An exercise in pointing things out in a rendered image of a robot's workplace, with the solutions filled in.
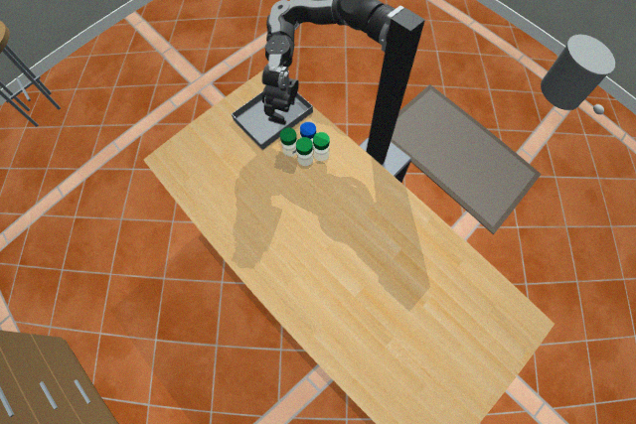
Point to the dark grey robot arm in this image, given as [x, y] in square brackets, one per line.
[353, 13]

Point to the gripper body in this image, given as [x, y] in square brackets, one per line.
[280, 98]

